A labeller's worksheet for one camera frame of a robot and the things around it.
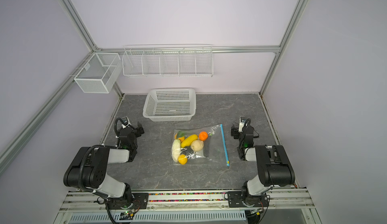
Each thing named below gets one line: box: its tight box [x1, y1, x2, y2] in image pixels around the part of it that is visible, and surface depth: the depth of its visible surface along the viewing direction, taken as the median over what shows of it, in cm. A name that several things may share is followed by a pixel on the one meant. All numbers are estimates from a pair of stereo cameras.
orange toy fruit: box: [199, 131, 209, 142], surface depth 95 cm
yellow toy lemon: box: [177, 153, 188, 165], surface depth 84 cm
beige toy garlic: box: [190, 139, 205, 152], surface depth 89 cm
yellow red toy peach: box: [177, 130, 185, 143], surface depth 91 cm
